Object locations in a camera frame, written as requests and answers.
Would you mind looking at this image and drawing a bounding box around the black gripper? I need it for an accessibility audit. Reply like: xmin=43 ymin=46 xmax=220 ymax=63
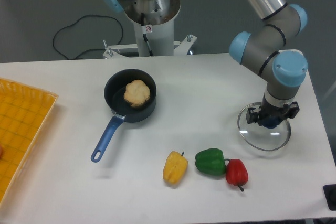
xmin=246 ymin=101 xmax=299 ymax=126

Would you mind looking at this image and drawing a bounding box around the glass pot lid blue knob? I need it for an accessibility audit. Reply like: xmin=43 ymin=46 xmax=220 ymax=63
xmin=237 ymin=102 xmax=291 ymax=151

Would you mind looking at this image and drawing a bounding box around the dark pot blue handle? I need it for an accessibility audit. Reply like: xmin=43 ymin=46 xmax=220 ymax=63
xmin=91 ymin=69 xmax=156 ymax=163

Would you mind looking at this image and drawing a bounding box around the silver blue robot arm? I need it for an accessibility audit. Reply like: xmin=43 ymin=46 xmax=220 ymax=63
xmin=104 ymin=0 xmax=308 ymax=129

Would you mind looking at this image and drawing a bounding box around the red bell pepper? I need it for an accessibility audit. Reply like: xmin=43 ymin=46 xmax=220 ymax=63
xmin=226 ymin=159 xmax=249 ymax=192

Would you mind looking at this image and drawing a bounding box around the green bell pepper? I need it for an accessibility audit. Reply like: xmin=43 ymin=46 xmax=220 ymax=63
xmin=195 ymin=148 xmax=230 ymax=176

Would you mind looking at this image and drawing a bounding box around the black device table corner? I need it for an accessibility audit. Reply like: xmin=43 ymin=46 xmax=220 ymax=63
xmin=323 ymin=184 xmax=336 ymax=211

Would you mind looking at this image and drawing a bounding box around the yellow bell pepper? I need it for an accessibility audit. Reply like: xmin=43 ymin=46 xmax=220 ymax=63
xmin=163 ymin=151 xmax=188 ymax=185

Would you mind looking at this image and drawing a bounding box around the beige bread bun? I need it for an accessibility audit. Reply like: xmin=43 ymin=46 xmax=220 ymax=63
xmin=123 ymin=79 xmax=151 ymax=108

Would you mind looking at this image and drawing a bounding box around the yellow woven basket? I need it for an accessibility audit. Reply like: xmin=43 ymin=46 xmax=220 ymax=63
xmin=1 ymin=78 xmax=58 ymax=205

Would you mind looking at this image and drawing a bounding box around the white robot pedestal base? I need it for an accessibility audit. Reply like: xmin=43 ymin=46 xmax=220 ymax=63
xmin=108 ymin=0 xmax=197 ymax=57

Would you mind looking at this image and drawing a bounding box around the black floor cable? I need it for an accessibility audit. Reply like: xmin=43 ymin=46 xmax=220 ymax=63
xmin=52 ymin=14 xmax=124 ymax=60

